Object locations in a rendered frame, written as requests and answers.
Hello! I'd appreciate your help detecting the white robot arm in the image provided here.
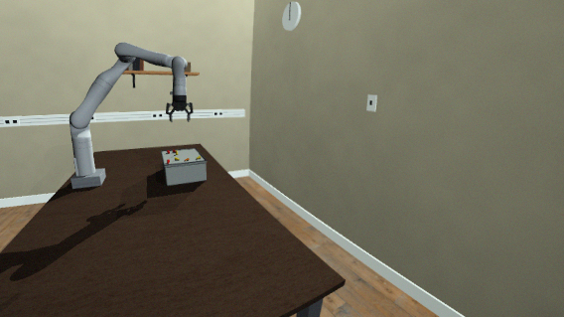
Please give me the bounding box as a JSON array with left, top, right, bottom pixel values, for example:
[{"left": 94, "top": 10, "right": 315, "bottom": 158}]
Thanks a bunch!
[{"left": 70, "top": 42, "right": 188, "bottom": 176}]

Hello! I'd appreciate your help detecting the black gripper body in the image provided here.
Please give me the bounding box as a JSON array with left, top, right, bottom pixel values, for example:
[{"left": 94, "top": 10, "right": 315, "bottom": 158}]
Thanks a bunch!
[{"left": 172, "top": 95, "right": 188, "bottom": 111}]

